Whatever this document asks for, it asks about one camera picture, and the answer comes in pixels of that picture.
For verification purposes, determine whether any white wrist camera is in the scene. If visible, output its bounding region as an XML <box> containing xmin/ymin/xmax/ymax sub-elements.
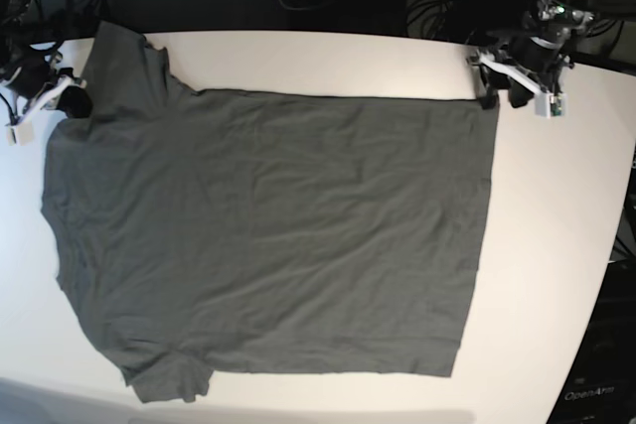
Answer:
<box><xmin>6</xmin><ymin>123</ymin><xmax>35</xmax><ymax>146</ymax></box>
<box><xmin>534</xmin><ymin>92</ymin><xmax>567</xmax><ymax>119</ymax></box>

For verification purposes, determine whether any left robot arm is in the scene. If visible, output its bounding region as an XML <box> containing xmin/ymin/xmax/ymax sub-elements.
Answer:
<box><xmin>467</xmin><ymin>0</ymin><xmax>635</xmax><ymax>118</ymax></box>

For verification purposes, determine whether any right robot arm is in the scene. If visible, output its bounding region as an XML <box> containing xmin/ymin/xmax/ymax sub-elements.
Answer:
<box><xmin>1</xmin><ymin>0</ymin><xmax>93</xmax><ymax>127</ymax></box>

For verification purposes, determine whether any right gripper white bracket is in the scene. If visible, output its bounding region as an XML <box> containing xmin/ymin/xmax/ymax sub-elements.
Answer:
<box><xmin>1</xmin><ymin>56</ymin><xmax>93</xmax><ymax>121</ymax></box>

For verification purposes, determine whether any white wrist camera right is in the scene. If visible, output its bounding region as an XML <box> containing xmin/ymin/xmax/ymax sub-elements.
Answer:
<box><xmin>6</xmin><ymin>123</ymin><xmax>35</xmax><ymax>146</ymax></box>

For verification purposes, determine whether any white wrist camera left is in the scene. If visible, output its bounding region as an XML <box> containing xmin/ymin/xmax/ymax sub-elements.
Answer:
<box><xmin>534</xmin><ymin>92</ymin><xmax>567</xmax><ymax>119</ymax></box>

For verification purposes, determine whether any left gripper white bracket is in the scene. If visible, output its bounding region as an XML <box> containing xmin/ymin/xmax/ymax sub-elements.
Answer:
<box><xmin>466</xmin><ymin>34</ymin><xmax>573</xmax><ymax>110</ymax></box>

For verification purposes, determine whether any grey T-shirt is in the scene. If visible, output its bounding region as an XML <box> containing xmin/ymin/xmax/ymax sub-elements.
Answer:
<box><xmin>42</xmin><ymin>24</ymin><xmax>498</xmax><ymax>402</ymax></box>

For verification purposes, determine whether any black OpenArm box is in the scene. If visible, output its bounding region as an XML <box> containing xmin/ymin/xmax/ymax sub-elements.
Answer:
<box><xmin>548</xmin><ymin>260</ymin><xmax>635</xmax><ymax>423</ymax></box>

